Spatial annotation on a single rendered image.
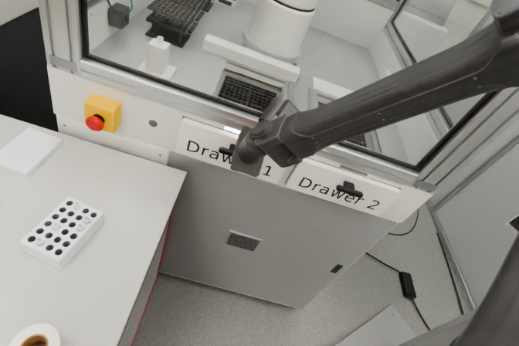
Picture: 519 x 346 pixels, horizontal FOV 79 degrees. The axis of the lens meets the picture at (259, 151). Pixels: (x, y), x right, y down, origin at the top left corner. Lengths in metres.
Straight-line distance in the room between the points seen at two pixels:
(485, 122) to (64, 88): 0.97
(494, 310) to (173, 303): 1.38
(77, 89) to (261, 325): 1.20
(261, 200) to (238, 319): 0.73
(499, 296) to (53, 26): 0.82
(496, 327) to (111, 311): 0.61
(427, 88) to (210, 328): 1.32
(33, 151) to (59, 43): 0.26
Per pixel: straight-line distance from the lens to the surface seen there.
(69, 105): 0.93
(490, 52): 0.40
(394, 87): 0.43
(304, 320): 1.68
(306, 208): 0.98
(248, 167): 0.69
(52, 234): 0.76
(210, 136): 0.79
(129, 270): 0.74
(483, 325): 0.24
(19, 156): 0.91
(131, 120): 0.87
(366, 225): 1.05
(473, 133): 0.86
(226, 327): 1.54
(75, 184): 0.86
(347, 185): 0.85
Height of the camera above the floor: 1.44
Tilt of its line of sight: 41 degrees down
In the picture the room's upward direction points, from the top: 25 degrees clockwise
